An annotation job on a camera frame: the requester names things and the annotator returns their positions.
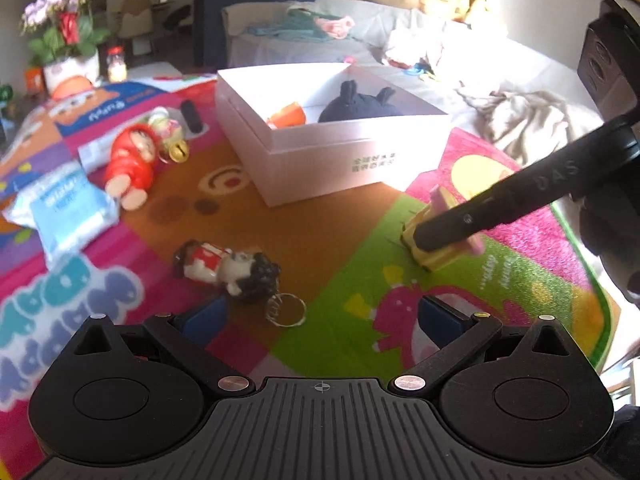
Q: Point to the black plush toy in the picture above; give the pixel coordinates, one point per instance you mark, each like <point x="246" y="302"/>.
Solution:
<point x="350" y="105"/>

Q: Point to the beige blanket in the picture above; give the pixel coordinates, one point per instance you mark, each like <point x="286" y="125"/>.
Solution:
<point x="530" y="120"/>

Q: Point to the white cardboard box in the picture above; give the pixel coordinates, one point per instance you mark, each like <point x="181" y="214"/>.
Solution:
<point x="325" y="160"/>

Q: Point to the yellow toy car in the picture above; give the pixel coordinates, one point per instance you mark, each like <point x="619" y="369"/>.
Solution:
<point x="435" y="260"/>

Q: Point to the white low table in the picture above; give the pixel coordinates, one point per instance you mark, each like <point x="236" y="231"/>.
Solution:
<point x="150" y="70"/>

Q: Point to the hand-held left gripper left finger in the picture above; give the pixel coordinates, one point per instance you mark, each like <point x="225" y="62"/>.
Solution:
<point x="205" y="320"/>

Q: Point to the black cylinder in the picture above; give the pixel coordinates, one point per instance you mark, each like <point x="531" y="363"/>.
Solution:
<point x="191" y="117"/>

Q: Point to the dining chair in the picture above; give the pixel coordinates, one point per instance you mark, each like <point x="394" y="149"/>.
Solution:
<point x="135" y="20"/>

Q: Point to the red doll figurine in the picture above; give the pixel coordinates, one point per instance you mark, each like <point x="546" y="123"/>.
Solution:
<point x="131" y="160"/>

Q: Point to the white clothing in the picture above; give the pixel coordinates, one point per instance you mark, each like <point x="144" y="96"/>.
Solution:
<point x="425" y="45"/>

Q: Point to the pink garment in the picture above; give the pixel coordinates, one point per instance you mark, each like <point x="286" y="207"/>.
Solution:
<point x="335" y="25"/>

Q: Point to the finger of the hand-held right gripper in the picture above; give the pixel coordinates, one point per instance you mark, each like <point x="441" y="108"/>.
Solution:
<point x="500" y="205"/>

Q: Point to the orange round toy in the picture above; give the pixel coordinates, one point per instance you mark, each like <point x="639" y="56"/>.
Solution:
<point x="72" y="87"/>

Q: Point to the blue plastic packet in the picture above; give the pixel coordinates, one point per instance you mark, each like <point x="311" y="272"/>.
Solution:
<point x="65" y="210"/>

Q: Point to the white covered sofa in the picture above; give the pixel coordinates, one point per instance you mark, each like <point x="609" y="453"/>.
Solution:
<point x="525" y="67"/>

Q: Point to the teal clothing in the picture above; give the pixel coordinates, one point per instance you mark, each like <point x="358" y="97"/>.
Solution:
<point x="295" y="25"/>

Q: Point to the small colourful toy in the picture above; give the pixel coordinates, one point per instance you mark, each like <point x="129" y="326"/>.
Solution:
<point x="422" y="72"/>

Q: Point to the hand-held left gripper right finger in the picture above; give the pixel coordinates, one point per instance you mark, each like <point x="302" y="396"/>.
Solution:
<point x="440" y="321"/>

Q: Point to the colourful cartoon play mat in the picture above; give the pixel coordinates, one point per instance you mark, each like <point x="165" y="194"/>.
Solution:
<point x="320" y="240"/>

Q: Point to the glass jar with red lid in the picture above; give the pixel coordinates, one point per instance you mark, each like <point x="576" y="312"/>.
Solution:
<point x="116" y="67"/>

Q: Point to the small doll with bell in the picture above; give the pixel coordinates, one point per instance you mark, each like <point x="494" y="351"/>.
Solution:
<point x="167" y="130"/>

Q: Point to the potted purple orchid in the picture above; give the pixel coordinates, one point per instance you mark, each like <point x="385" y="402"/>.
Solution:
<point x="70" y="67"/>

